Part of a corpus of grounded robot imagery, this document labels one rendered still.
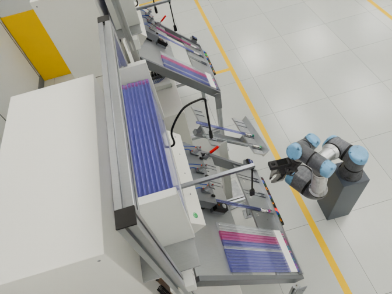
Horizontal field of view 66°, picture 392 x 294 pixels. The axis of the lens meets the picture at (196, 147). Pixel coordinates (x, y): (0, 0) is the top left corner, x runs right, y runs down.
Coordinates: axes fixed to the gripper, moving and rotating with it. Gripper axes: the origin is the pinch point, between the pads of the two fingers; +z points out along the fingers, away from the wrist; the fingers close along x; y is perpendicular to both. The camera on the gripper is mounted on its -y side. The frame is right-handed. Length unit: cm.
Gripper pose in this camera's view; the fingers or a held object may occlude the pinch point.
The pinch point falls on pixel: (270, 179)
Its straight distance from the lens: 174.4
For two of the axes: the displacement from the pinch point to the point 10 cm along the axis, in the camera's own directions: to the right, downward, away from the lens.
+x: -2.4, -7.6, 6.1
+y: 8.8, 0.9, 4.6
